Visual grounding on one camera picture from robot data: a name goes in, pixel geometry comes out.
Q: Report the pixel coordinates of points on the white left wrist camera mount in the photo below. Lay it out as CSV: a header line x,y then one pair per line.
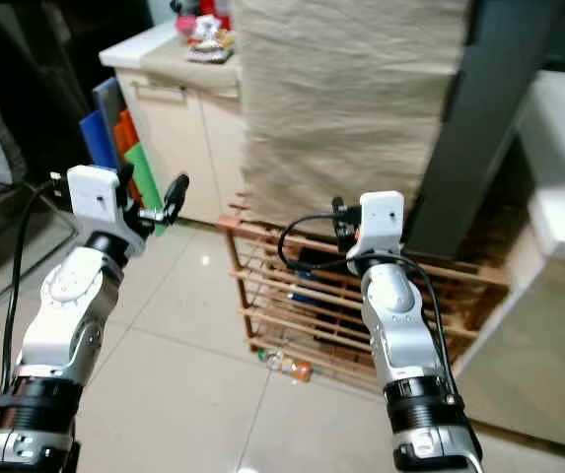
x,y
95,192

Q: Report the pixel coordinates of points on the colourful snack packets bag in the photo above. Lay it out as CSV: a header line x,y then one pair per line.
x,y
211,44

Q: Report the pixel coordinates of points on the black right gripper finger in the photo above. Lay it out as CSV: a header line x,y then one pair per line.
x,y
338,206

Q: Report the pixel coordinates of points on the orange red plastic board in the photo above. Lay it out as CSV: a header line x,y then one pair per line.
x,y
125,133

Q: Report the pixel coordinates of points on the white glossy side cabinet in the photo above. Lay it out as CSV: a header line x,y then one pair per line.
x,y
548,325

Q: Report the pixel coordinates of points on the white kitchen cabinet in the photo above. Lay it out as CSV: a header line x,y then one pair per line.
x,y
193,148

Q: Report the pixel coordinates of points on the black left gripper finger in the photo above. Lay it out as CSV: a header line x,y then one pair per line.
x,y
126,179
176,195

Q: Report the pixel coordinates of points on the wooden slatted rack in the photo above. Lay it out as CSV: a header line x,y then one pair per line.
x,y
272,296

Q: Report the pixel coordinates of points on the large wrinkled beige cloth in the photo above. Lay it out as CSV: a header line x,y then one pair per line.
x,y
341,108

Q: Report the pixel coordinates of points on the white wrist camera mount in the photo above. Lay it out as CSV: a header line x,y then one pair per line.
x,y
95,192
381,222

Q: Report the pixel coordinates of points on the dark grey plastic board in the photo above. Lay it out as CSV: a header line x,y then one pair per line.
x,y
107,96

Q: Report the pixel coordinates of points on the small bottle with orange label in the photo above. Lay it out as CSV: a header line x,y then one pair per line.
x,y
287,365

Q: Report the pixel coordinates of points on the red espresso coffee machine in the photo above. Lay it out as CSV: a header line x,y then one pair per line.
x,y
219,10

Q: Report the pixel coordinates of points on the green plastic board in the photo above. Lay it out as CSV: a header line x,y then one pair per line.
x,y
142,172

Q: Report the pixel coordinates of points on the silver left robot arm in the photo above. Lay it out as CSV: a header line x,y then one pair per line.
x,y
60,325

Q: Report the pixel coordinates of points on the blue plastic board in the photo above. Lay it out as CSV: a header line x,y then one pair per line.
x,y
97,140

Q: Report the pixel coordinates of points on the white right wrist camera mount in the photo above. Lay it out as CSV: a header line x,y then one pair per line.
x,y
381,222

